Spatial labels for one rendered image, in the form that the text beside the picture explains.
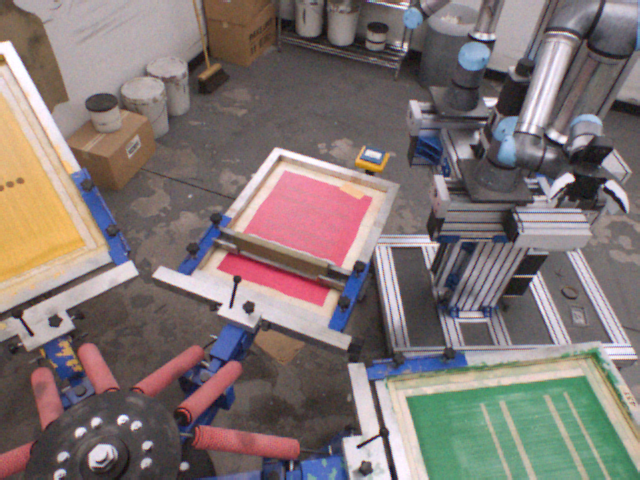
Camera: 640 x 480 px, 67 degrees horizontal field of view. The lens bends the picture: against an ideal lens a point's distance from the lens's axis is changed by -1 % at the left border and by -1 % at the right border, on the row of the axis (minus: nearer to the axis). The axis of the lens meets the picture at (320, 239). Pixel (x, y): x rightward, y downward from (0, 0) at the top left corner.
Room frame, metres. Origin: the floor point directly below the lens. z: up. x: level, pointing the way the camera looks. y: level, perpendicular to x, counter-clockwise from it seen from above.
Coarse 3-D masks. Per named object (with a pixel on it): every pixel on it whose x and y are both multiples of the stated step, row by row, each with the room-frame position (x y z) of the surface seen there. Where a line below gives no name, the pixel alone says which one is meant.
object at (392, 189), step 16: (272, 160) 1.67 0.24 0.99; (288, 160) 1.70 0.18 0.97; (304, 160) 1.69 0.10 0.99; (256, 176) 1.55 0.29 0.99; (336, 176) 1.63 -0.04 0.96; (352, 176) 1.61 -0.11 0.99; (368, 176) 1.62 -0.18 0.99; (256, 192) 1.49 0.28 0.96; (384, 192) 1.57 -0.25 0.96; (240, 208) 1.35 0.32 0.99; (384, 208) 1.43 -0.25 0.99; (384, 224) 1.37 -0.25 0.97; (368, 240) 1.25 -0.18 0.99; (208, 256) 1.11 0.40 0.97; (368, 256) 1.17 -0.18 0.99; (224, 288) 0.96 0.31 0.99; (240, 288) 0.97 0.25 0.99; (272, 304) 0.92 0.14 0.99; (288, 304) 0.92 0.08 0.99; (320, 320) 0.87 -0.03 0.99
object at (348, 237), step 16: (336, 192) 1.54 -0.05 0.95; (352, 224) 1.36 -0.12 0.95; (352, 240) 1.27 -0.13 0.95; (320, 256) 1.18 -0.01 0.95; (336, 256) 1.18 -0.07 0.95; (288, 272) 1.09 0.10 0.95; (272, 288) 1.01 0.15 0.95; (288, 288) 1.01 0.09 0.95; (304, 288) 1.02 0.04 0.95; (320, 288) 1.03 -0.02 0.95; (320, 304) 0.96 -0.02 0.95
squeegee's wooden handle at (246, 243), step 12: (240, 240) 1.13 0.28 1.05; (252, 240) 1.13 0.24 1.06; (252, 252) 1.12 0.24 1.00; (264, 252) 1.11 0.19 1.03; (276, 252) 1.09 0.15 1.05; (288, 252) 1.09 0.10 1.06; (288, 264) 1.08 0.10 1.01; (300, 264) 1.07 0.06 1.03; (312, 264) 1.05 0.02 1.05; (324, 264) 1.05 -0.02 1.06
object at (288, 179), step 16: (288, 176) 1.61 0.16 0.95; (304, 176) 1.62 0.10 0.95; (272, 192) 1.50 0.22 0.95; (320, 192) 1.53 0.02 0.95; (272, 208) 1.40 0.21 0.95; (256, 224) 1.31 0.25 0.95; (272, 240) 1.23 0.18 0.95; (240, 256) 1.14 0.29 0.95; (240, 272) 1.06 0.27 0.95; (256, 272) 1.07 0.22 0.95; (272, 272) 1.08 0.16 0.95
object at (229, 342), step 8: (224, 328) 0.78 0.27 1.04; (232, 328) 0.78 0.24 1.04; (240, 328) 0.78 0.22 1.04; (224, 336) 0.75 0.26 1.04; (232, 336) 0.75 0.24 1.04; (240, 336) 0.76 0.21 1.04; (216, 344) 0.72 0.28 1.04; (224, 344) 0.72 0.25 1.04; (232, 344) 0.73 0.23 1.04; (240, 344) 0.75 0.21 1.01; (216, 352) 0.69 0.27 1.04; (224, 352) 0.70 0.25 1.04; (232, 352) 0.70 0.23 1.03; (224, 360) 0.67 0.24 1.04; (232, 360) 0.70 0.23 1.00
